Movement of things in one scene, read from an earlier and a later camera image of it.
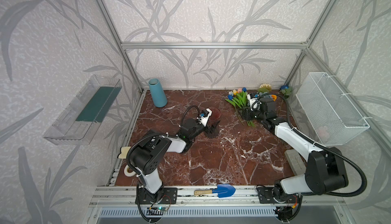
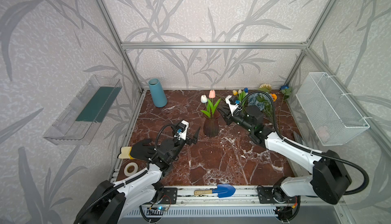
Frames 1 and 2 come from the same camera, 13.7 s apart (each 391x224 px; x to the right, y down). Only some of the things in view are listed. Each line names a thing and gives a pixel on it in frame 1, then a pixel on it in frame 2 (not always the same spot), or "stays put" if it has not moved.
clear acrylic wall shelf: x=74 y=125 stays put
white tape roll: x=130 y=174 stays put
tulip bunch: x=239 y=98 stays put
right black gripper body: x=256 y=115 → x=240 y=119
